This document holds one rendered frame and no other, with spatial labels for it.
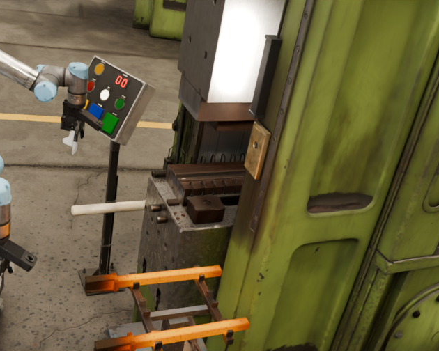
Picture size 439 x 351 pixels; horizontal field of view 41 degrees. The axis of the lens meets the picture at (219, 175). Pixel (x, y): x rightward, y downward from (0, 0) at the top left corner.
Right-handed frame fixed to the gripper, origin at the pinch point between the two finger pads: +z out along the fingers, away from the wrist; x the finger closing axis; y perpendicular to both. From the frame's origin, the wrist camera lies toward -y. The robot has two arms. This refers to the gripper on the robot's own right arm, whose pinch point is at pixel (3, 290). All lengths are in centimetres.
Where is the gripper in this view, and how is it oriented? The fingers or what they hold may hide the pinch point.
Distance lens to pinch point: 180.7
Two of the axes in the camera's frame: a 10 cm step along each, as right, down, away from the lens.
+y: -9.8, -1.7, -0.6
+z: -1.8, 8.5, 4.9
